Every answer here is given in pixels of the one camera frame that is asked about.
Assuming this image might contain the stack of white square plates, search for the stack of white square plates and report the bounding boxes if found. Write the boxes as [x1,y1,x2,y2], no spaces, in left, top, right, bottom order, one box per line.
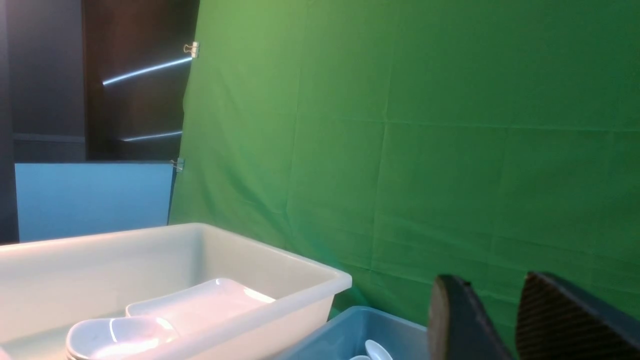
[125,278,275,337]

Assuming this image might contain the blue board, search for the blue board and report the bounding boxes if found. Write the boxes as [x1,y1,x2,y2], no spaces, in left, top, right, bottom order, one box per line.
[14,162,174,243]

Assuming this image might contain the stack of white small bowls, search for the stack of white small bowls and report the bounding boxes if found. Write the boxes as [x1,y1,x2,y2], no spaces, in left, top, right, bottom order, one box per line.
[65,316,180,360]

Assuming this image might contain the teal plastic bin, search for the teal plastic bin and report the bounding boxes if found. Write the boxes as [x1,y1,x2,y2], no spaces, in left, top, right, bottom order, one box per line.
[275,306,430,360]

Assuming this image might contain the dark brown door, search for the dark brown door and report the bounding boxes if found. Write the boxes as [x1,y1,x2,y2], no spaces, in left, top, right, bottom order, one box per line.
[81,0,201,162]

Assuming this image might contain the upper binder clip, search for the upper binder clip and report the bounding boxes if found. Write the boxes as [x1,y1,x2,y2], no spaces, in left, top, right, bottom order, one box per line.
[183,41,200,59]

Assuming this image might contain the lower binder clip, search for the lower binder clip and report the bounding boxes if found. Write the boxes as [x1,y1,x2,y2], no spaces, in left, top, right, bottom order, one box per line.
[170,157,185,173]

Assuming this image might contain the green backdrop cloth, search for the green backdrop cloth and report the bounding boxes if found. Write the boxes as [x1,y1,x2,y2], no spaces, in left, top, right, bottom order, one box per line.
[170,0,640,344]

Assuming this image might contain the pile of white spoons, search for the pile of white spoons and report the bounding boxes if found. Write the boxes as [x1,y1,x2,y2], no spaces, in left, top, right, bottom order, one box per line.
[349,339,393,360]

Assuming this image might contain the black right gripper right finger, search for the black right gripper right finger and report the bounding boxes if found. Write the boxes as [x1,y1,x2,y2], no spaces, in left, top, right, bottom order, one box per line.
[515,271,640,360]

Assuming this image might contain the large white plastic tub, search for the large white plastic tub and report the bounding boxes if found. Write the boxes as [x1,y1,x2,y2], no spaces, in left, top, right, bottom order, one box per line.
[1,223,352,360]

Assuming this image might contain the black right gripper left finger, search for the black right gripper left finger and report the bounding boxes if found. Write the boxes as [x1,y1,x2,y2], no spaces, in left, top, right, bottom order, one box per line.
[427,274,515,360]

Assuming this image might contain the binder clip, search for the binder clip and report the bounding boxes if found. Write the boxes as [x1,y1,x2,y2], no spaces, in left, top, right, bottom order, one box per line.
[170,157,185,173]
[183,41,200,59]

